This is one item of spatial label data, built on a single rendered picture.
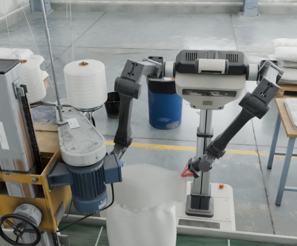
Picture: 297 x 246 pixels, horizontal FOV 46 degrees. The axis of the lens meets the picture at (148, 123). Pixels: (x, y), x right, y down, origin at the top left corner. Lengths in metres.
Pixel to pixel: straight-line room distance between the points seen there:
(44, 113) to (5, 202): 0.50
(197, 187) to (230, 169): 1.08
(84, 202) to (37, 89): 0.50
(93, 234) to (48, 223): 0.91
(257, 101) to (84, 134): 0.71
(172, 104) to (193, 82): 2.07
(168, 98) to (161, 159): 0.72
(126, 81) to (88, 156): 0.34
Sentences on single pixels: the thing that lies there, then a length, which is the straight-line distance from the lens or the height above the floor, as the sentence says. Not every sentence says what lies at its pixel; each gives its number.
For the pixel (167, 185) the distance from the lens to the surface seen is 1.89.
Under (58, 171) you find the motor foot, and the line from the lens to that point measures 1.49.
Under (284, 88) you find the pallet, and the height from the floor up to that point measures 0.14.
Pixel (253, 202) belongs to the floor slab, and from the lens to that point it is 3.30.
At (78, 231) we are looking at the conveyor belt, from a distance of 2.51.
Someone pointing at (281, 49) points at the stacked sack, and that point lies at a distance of 5.16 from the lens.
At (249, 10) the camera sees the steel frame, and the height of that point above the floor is 0.16.
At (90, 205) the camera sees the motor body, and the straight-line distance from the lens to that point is 1.53.
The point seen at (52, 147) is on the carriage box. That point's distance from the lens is 1.58.
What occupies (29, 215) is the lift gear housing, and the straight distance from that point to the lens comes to 1.52.
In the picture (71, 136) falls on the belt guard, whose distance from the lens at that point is 1.48.
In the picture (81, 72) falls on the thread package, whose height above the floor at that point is 1.68.
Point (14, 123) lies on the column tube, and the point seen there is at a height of 1.56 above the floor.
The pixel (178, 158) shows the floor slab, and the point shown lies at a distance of 3.71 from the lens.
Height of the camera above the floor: 2.19
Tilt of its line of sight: 30 degrees down
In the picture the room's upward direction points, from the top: 1 degrees counter-clockwise
